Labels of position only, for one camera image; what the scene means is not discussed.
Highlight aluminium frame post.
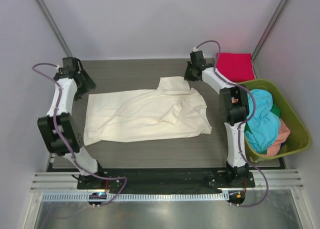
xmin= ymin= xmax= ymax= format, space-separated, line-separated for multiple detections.
xmin=251 ymin=0 xmax=297 ymax=62
xmin=34 ymin=0 xmax=73 ymax=57

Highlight olive green plastic basket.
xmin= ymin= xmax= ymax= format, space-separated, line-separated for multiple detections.
xmin=241 ymin=79 xmax=311 ymax=164

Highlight green t shirt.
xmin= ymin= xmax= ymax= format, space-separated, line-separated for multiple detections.
xmin=270 ymin=104 xmax=281 ymax=118

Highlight light blue t shirt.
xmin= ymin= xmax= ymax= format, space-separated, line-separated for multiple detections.
xmin=244 ymin=89 xmax=281 ymax=153

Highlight cream white t shirt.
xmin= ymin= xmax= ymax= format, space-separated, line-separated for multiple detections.
xmin=83 ymin=76 xmax=212 ymax=146

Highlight white slotted cable duct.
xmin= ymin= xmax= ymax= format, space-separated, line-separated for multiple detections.
xmin=42 ymin=191 xmax=229 ymax=202

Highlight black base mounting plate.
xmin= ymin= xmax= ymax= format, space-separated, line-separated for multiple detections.
xmin=75 ymin=168 xmax=256 ymax=195

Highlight left aluminium frame post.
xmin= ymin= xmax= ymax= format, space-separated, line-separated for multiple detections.
xmin=34 ymin=0 xmax=73 ymax=57

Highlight folded red t shirt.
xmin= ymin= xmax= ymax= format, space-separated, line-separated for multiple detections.
xmin=216 ymin=52 xmax=255 ymax=83

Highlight pink t shirt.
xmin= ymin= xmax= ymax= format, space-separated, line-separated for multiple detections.
xmin=258 ymin=118 xmax=291 ymax=157

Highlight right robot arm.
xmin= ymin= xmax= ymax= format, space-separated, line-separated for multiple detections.
xmin=184 ymin=50 xmax=250 ymax=187

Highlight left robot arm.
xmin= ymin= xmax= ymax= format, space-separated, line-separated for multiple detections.
xmin=37 ymin=57 xmax=106 ymax=189

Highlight aluminium rail profile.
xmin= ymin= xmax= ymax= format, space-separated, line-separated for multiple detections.
xmin=30 ymin=169 xmax=304 ymax=192

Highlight right aluminium frame post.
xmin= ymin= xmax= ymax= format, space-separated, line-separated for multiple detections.
xmin=251 ymin=0 xmax=297 ymax=62

